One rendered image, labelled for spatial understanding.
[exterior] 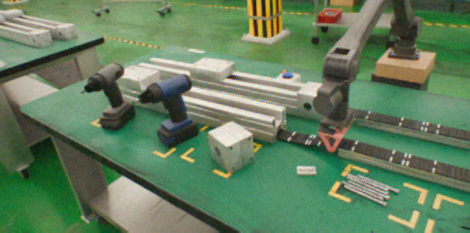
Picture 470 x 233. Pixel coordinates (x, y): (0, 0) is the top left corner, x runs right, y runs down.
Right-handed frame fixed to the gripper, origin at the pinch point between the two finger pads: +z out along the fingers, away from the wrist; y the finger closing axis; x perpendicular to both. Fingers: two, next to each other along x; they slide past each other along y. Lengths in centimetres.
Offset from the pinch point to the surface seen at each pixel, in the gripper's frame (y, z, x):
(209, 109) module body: 4.8, -3.8, -42.5
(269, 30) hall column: -293, 66, -180
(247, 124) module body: 4.9, -1.8, -27.4
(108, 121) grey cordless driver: 23, -1, -75
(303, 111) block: -14.1, 0.7, -16.1
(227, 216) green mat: 36.6, 3.3, -14.5
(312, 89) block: -18.5, -6.3, -14.5
